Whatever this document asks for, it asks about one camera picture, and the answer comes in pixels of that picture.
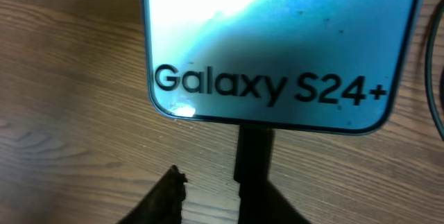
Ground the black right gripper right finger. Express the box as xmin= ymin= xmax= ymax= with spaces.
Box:
xmin=238 ymin=181 xmax=311 ymax=224

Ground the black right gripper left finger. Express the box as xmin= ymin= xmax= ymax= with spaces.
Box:
xmin=117 ymin=165 xmax=187 ymax=224

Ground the blue Galaxy smartphone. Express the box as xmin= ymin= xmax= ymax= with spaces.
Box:
xmin=142 ymin=0 xmax=422 ymax=135

